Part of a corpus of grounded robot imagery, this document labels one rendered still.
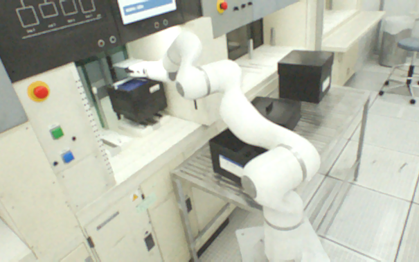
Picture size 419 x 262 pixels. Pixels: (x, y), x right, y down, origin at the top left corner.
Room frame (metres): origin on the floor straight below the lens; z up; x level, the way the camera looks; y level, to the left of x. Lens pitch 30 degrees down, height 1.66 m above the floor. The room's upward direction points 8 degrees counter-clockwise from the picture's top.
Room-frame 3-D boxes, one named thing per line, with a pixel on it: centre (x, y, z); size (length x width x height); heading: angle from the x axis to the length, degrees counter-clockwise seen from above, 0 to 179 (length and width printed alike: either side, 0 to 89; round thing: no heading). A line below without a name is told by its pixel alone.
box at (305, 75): (1.88, -0.65, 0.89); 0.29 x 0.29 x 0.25; 53
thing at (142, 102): (1.52, 0.39, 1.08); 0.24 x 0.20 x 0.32; 138
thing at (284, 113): (1.53, -0.32, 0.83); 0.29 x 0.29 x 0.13; 56
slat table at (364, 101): (1.49, -0.41, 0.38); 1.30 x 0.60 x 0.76; 139
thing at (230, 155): (1.15, -0.15, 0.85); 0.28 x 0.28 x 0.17; 41
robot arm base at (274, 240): (0.66, -0.17, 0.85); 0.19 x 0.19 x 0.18
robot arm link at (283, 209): (0.64, -0.14, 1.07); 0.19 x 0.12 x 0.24; 118
